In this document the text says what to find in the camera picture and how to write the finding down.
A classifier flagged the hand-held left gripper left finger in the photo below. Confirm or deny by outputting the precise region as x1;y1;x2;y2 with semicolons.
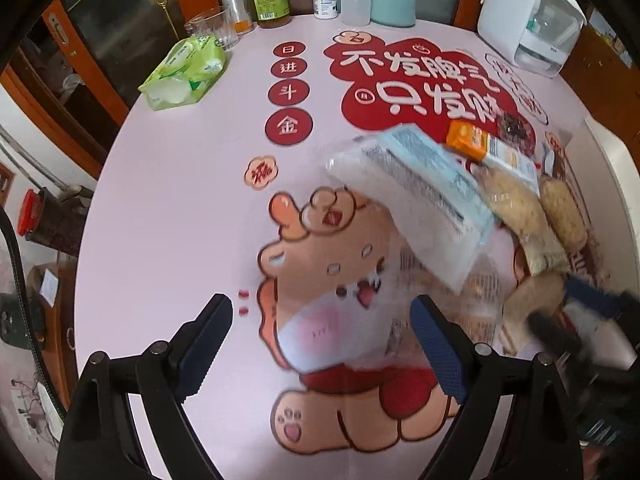
55;294;233;480

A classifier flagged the wooden glass door cabinet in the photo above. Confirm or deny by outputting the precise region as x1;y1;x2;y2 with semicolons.
0;0;226;181

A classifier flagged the orange white oat bar packet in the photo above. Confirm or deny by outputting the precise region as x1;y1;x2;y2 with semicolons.
446;120;539;182

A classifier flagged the white countertop storage box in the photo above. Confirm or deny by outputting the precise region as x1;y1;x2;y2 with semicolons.
477;0;587;79

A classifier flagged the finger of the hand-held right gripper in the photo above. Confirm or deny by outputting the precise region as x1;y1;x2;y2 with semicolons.
530;311;626;377
564;276;640;346

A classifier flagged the blue label clear snack packet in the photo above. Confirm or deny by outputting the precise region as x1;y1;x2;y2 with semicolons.
325;124;497;295

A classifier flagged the ribbed glass cup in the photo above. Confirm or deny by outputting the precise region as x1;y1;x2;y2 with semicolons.
184;6;241;52

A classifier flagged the white pipe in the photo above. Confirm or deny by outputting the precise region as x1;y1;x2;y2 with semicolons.
0;124;96;198

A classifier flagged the black cable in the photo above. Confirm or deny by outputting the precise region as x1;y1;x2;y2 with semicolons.
0;207;68;421

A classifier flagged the red lid container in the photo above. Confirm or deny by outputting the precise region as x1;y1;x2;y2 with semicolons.
17;187;45;237

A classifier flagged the clear printed snack packet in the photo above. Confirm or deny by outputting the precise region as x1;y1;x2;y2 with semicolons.
385;255;503;361

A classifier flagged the small metal can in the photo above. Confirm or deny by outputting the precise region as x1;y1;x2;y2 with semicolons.
221;0;256;36

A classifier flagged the green wet wipes pack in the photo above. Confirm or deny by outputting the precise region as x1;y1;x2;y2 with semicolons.
137;35;230;111

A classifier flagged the clear puffed snack packet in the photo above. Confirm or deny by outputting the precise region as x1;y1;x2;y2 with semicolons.
474;164;568;273
539;174;589;252
501;270;567;332

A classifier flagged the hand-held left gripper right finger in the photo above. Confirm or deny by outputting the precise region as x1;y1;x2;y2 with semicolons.
410;295;583;480

